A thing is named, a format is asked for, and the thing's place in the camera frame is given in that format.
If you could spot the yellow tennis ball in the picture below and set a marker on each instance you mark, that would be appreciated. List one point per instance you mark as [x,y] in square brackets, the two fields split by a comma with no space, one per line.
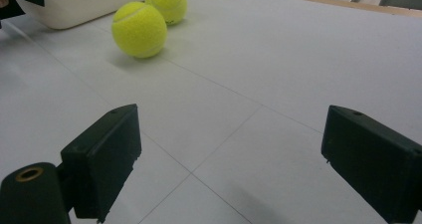
[139,30]
[167,3]

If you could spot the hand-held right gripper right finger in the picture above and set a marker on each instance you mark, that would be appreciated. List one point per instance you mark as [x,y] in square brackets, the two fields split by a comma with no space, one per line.
[375,164]

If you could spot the white plastic bin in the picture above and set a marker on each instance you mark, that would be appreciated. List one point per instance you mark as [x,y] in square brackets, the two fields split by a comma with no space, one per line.
[83,1]

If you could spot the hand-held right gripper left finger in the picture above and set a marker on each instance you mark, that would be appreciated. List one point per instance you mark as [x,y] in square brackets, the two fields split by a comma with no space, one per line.
[99,164]

